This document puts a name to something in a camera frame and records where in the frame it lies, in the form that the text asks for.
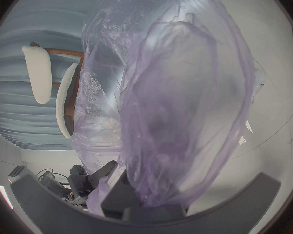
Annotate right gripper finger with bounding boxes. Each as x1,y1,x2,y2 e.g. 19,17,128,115
101,173,142,220

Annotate pale blue curtain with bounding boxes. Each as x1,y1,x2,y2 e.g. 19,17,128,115
0,0,127,153

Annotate clear printed wrapper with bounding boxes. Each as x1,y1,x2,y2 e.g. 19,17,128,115
251,67,266,106

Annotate purple plastic bag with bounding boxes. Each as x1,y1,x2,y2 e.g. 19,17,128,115
71,0,257,215

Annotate white cushioned wooden chair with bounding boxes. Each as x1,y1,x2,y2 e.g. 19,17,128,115
22,42,85,140

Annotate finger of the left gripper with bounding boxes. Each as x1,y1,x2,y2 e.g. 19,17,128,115
87,160,118,188

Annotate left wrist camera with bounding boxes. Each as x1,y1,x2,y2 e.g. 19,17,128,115
70,164,88,178

